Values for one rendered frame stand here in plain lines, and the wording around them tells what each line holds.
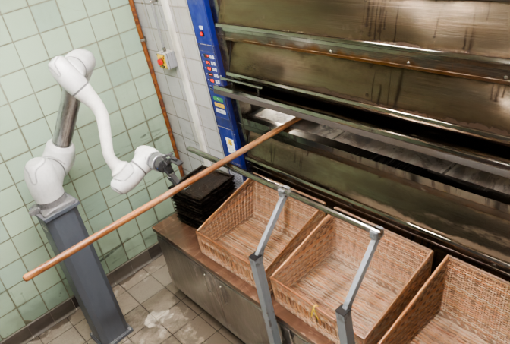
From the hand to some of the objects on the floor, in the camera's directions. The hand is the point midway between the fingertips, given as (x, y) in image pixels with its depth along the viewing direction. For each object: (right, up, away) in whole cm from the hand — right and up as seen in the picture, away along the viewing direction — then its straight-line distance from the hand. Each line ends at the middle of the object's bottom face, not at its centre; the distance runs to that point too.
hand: (183, 175), depth 239 cm
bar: (+52, -109, +32) cm, 125 cm away
